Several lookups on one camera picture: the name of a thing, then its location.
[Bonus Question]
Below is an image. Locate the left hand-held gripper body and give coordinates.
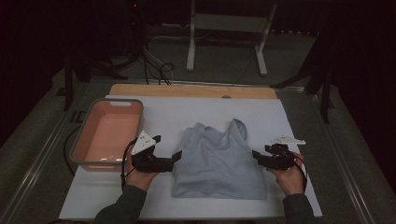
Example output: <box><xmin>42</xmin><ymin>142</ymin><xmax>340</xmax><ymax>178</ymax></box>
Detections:
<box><xmin>130</xmin><ymin>130</ymin><xmax>174</xmax><ymax>173</ymax></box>

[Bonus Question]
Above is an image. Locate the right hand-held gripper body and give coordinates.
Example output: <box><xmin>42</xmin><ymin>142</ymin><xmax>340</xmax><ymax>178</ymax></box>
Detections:
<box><xmin>264</xmin><ymin>134</ymin><xmax>306</xmax><ymax>172</ymax></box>

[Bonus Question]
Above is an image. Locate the light blue tank top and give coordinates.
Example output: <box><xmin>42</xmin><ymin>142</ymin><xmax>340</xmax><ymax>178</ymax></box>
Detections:
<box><xmin>172</xmin><ymin>118</ymin><xmax>268</xmax><ymax>200</ymax></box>

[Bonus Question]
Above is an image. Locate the pink plastic basket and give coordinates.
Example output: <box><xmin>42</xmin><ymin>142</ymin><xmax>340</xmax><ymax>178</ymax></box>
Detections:
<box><xmin>68</xmin><ymin>98</ymin><xmax>145</xmax><ymax>173</ymax></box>

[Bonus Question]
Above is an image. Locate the person's left hand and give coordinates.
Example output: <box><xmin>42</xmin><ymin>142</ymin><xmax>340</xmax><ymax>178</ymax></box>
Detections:
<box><xmin>124</xmin><ymin>148</ymin><xmax>160</xmax><ymax>191</ymax></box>

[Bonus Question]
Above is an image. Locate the person's right hand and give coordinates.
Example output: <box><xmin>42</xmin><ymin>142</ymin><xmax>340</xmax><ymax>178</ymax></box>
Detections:
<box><xmin>267</xmin><ymin>152</ymin><xmax>307</xmax><ymax>196</ymax></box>

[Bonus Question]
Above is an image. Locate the white table mat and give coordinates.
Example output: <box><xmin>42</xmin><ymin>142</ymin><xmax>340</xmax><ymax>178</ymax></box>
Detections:
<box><xmin>59</xmin><ymin>94</ymin><xmax>323</xmax><ymax>220</ymax></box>

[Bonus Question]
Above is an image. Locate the wooden board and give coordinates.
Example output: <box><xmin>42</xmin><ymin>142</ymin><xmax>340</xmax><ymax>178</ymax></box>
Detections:
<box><xmin>109</xmin><ymin>83</ymin><xmax>278</xmax><ymax>100</ymax></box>

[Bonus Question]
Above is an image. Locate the black floor stand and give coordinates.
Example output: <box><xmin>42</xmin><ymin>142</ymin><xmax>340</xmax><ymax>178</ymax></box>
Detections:
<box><xmin>270</xmin><ymin>31</ymin><xmax>335</xmax><ymax>125</ymax></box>

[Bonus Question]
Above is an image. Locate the black tripod stand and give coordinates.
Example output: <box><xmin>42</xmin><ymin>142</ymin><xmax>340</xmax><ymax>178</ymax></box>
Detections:
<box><xmin>62</xmin><ymin>52</ymin><xmax>129</xmax><ymax>112</ymax></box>

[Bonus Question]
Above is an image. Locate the white metal stand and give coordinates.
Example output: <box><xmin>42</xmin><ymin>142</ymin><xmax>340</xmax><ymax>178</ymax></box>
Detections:
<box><xmin>186</xmin><ymin>0</ymin><xmax>278</xmax><ymax>77</ymax></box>

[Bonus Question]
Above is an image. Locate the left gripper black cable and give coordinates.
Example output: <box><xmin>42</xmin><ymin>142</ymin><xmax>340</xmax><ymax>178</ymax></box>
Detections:
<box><xmin>120</xmin><ymin>138</ymin><xmax>139</xmax><ymax>190</ymax></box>

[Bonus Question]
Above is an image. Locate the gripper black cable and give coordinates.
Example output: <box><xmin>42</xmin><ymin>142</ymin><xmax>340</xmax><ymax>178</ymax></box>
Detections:
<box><xmin>292</xmin><ymin>153</ymin><xmax>309</xmax><ymax>194</ymax></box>
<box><xmin>120</xmin><ymin>138</ymin><xmax>139</xmax><ymax>190</ymax></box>

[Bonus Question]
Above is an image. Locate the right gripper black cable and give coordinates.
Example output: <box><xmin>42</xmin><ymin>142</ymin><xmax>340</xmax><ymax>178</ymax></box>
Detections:
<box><xmin>292</xmin><ymin>153</ymin><xmax>309</xmax><ymax>194</ymax></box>

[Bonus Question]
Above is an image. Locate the bundle of floor cables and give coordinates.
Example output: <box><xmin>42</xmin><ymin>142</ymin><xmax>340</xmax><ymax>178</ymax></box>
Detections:
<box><xmin>141</xmin><ymin>35</ymin><xmax>176</xmax><ymax>86</ymax></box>

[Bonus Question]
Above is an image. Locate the black cable beside basket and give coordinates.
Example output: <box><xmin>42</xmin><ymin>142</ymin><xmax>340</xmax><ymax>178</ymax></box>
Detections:
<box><xmin>64</xmin><ymin>125</ymin><xmax>82</xmax><ymax>176</ymax></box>

